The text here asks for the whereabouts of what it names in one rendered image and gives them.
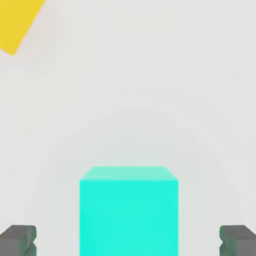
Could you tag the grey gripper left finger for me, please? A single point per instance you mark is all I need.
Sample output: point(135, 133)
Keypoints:
point(17, 241)

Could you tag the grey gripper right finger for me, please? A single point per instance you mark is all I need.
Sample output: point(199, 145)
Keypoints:
point(239, 242)

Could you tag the small cyan cube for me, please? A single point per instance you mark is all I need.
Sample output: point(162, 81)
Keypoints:
point(129, 216)

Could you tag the large yellow box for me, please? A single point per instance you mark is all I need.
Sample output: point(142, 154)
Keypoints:
point(17, 22)

